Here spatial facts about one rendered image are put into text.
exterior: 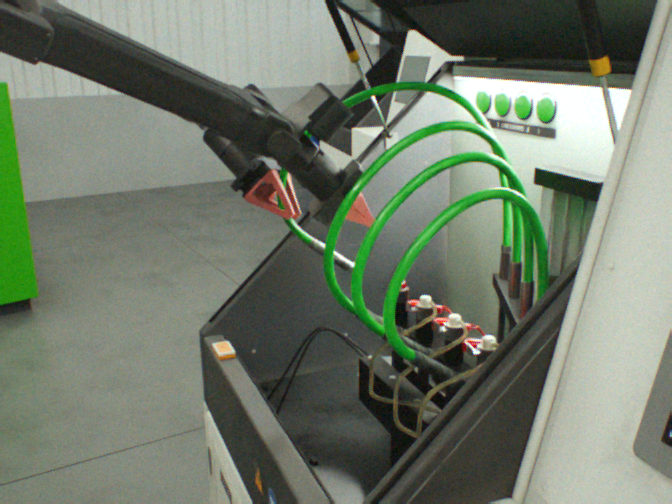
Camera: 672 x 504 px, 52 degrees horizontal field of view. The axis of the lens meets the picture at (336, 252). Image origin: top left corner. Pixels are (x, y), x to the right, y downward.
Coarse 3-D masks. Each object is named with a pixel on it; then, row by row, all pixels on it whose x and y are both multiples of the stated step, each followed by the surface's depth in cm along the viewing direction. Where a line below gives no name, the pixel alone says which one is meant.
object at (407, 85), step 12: (384, 84) 107; (396, 84) 107; (408, 84) 106; (420, 84) 107; (432, 84) 107; (360, 96) 107; (372, 96) 107; (444, 96) 107; (456, 96) 107; (468, 108) 108; (480, 120) 108; (492, 132) 109; (504, 180) 111; (504, 204) 112; (504, 216) 113; (300, 228) 114; (504, 228) 114; (504, 240) 114
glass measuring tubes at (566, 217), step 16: (544, 176) 110; (560, 176) 107; (576, 176) 104; (592, 176) 103; (544, 192) 112; (560, 192) 108; (576, 192) 104; (592, 192) 101; (544, 208) 112; (560, 208) 109; (576, 208) 105; (592, 208) 102; (544, 224) 113; (560, 224) 109; (576, 224) 106; (560, 240) 110; (576, 240) 107; (560, 256) 111; (560, 272) 112
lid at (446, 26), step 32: (384, 0) 133; (416, 0) 120; (448, 0) 112; (480, 0) 105; (512, 0) 99; (544, 0) 94; (608, 0) 85; (640, 0) 81; (448, 32) 128; (480, 32) 119; (512, 32) 112; (544, 32) 105; (576, 32) 99; (608, 32) 94; (640, 32) 89
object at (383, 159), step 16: (432, 128) 94; (448, 128) 95; (464, 128) 96; (480, 128) 97; (400, 144) 92; (496, 144) 98; (384, 160) 92; (368, 176) 92; (352, 192) 92; (512, 208) 103; (336, 224) 92; (336, 240) 93; (512, 256) 106; (512, 272) 106; (336, 288) 94; (512, 288) 107; (352, 304) 96
